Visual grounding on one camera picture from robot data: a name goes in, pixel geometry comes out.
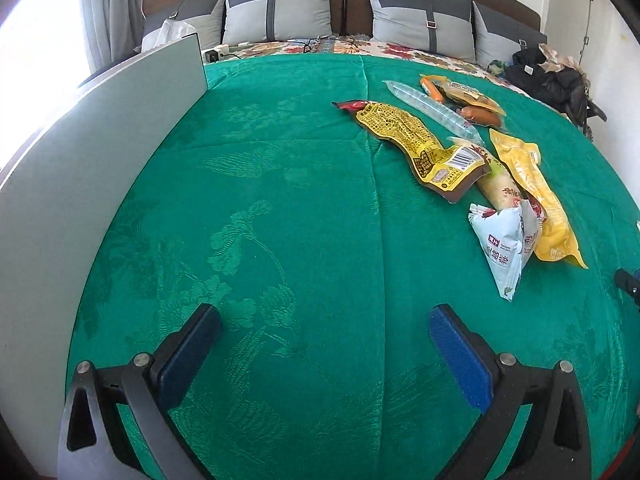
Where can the green patterned blanket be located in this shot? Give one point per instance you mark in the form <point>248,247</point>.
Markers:
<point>300,210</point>

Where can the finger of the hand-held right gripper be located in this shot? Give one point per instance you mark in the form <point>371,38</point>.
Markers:
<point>630,285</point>

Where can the grey pillows row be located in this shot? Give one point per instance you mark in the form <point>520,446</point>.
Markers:
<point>355,10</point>

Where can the white triangular snack packet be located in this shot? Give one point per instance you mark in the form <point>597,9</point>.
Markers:
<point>505,255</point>

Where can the white power strip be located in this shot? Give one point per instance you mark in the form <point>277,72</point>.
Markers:
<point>218,54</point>

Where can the beige crumpled cloth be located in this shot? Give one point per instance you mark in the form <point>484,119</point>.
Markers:
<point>557,57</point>

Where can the grey curtain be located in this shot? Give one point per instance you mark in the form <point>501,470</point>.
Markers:
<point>110,10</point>

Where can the beige cylinder snack packet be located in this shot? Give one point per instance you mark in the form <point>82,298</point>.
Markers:
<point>495,185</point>

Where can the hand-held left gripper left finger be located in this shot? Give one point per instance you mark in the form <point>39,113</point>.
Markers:
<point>185,355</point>

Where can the yellow transparent packet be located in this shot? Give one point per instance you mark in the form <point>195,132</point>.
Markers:
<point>465,92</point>

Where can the yellow brown printed snack packet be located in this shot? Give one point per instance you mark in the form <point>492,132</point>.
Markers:
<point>400,130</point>

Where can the floral bedsheet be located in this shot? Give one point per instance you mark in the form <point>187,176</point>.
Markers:
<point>400,52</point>

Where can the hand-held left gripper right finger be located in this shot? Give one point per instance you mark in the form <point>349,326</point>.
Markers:
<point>460,355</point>

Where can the sausage in clear packet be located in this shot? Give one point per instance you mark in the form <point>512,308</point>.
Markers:
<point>482,114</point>

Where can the grey white board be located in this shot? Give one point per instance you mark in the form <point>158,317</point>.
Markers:
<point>75,185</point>

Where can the long transparent snack packet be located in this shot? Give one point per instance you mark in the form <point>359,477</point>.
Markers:
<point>430,107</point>

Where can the small orange sausage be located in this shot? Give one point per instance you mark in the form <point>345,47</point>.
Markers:
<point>434,91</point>

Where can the long yellow snack packet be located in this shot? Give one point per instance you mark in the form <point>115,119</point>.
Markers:
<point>545,200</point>

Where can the pile of black clothes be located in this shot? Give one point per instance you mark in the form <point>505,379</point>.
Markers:
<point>540,82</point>

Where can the white plastic bag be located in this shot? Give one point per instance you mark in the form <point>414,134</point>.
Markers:
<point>167,32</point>

